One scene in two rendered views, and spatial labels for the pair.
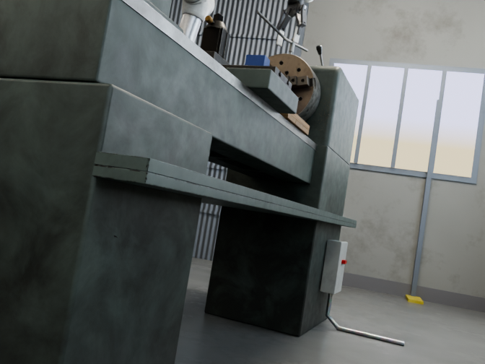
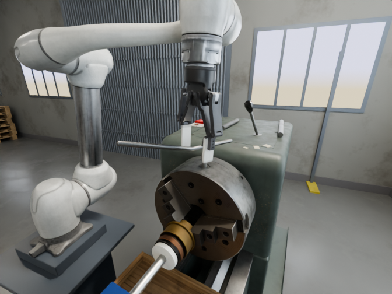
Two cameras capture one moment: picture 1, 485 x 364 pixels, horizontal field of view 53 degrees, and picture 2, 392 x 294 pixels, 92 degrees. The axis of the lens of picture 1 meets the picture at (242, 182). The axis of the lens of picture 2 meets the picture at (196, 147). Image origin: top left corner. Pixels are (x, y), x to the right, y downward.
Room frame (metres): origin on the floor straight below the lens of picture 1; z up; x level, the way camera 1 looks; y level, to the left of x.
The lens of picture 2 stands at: (1.65, -0.15, 1.48)
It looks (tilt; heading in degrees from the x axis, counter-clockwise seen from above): 20 degrees down; 5
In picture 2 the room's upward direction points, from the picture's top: straight up
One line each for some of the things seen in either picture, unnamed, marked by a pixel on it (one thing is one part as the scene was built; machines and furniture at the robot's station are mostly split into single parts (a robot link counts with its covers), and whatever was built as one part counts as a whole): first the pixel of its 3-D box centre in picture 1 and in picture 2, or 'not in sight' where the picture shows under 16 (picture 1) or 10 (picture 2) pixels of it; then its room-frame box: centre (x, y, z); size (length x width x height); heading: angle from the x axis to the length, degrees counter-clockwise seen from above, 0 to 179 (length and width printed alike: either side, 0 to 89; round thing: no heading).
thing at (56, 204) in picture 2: not in sight; (56, 203); (2.28, 0.53, 0.97); 0.18 x 0.16 x 0.22; 164
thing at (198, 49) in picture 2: not in sight; (200, 52); (2.13, -0.11, 1.54); 0.09 x 0.09 x 0.06
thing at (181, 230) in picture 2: not in sight; (176, 240); (2.03, -0.06, 1.08); 0.09 x 0.09 x 0.09; 67
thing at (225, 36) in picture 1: (215, 45); not in sight; (1.68, 0.17, 1.07); 0.07 x 0.07 x 0.10; 67
